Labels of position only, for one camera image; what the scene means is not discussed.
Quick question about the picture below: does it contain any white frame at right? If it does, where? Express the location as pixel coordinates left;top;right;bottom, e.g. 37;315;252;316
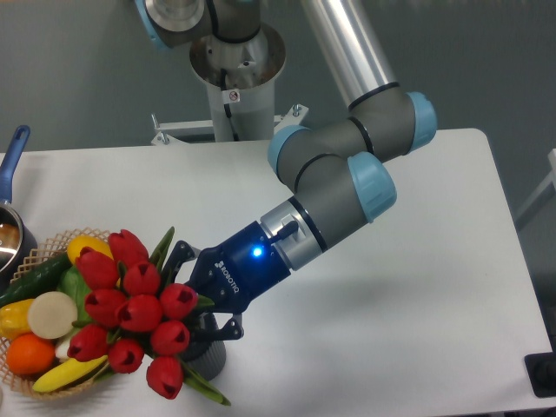
514;149;555;231

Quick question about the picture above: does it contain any blue handled saucepan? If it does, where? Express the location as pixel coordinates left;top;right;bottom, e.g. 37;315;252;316
1;125;36;292

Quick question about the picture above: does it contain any green bok choy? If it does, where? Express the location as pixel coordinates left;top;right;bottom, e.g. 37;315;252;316
55;266;92;362

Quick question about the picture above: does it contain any green cucumber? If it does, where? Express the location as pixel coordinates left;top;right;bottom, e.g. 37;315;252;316
1;253;72;307

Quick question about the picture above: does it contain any woven wicker basket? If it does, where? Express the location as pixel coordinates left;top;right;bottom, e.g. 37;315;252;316
1;227;110;400

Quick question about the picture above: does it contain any yellow squash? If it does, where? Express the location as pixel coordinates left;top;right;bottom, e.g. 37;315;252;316
66;235;113;264

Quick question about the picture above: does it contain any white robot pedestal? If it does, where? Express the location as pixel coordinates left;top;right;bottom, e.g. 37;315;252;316
152;23;309;145

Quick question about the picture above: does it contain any dark grey ribbed vase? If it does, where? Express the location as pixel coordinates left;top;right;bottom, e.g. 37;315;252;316
179;313;227;381

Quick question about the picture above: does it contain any orange fruit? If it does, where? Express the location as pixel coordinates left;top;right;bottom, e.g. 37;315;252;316
6;333;56;375

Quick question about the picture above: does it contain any beige round disc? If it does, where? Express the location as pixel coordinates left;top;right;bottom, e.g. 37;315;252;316
27;291;78;340

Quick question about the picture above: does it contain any yellow banana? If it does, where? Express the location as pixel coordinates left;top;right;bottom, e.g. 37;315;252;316
32;355;108;394

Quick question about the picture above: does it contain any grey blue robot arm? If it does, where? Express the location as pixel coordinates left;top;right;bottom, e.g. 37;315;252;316
136;1;437;342

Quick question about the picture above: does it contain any black device at table edge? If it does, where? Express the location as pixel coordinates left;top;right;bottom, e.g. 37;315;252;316
524;352;555;398

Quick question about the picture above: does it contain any red tulip bouquet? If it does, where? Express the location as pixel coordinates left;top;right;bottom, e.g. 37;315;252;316
67;229;229;406

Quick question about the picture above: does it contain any yellow bell pepper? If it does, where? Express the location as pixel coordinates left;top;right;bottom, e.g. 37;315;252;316
1;299;34;340

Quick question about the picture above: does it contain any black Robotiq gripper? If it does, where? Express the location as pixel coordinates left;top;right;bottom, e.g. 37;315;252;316
161;222;290;343

